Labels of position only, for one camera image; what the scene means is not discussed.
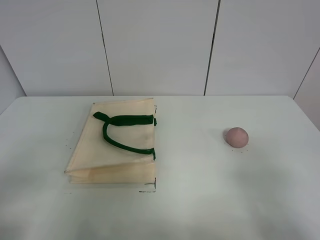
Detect pink peach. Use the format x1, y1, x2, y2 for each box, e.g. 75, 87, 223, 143
224, 127, 249, 149

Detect white linen bag green handles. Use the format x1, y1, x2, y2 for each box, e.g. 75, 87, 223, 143
64, 98, 157, 184

